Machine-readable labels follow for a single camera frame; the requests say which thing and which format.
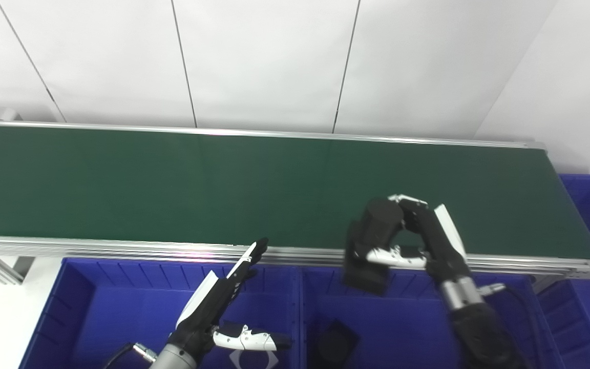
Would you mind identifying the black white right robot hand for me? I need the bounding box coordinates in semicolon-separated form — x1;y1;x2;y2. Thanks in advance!
367;194;473;285

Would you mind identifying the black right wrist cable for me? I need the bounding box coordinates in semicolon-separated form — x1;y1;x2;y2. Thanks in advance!
478;283;537;369

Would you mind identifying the flat white part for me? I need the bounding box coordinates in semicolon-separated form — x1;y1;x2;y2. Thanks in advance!
228;348;279;369

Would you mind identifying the black cylinder-on-block part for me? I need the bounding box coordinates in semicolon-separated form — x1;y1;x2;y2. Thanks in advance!
343;198;406;297

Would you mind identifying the small black part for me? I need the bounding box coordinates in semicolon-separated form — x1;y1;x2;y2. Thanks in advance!
317;320;360;369

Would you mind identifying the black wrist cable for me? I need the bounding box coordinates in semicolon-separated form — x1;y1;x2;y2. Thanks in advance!
101;342;159;369
478;283;537;369

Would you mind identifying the green conveyor belt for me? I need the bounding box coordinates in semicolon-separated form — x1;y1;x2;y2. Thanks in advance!
0;106;590;280
0;126;590;260

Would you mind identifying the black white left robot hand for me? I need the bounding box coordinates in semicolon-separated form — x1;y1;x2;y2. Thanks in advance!
170;237;293;358

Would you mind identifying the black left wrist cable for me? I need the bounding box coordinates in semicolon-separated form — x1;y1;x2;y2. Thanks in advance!
101;342;159;369

